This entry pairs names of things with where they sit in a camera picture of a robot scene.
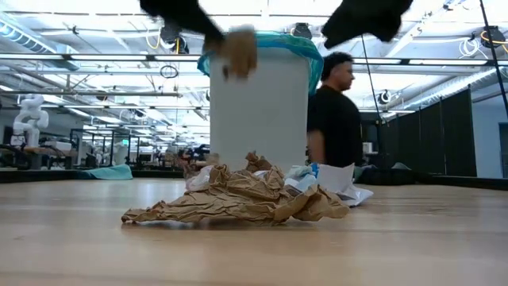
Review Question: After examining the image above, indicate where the folded teal trash bag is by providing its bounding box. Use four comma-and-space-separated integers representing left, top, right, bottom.
77, 164, 134, 181

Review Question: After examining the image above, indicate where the white paper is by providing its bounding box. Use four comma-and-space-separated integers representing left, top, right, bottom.
317, 162, 374, 207

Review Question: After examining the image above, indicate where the large brown paper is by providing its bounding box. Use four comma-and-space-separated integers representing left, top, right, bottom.
121, 152, 351, 226

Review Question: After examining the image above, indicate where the white plastic trash bin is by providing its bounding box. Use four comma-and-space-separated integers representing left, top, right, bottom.
209, 47, 311, 172

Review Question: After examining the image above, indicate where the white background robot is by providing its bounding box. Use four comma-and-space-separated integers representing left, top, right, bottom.
10, 93, 51, 149

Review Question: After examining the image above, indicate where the teal plastic trash bag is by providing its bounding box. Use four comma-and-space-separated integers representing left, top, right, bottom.
197, 31, 325, 96

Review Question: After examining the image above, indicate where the long thin black cable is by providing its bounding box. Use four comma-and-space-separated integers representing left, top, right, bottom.
479, 0, 508, 118
359, 35, 383, 120

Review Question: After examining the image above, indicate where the person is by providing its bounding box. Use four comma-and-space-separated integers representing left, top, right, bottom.
306, 51, 364, 168

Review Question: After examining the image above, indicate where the black partition wall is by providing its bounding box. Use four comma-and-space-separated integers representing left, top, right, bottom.
380, 87, 477, 178

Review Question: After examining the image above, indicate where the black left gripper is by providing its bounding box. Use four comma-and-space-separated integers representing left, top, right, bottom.
138, 0, 225, 44

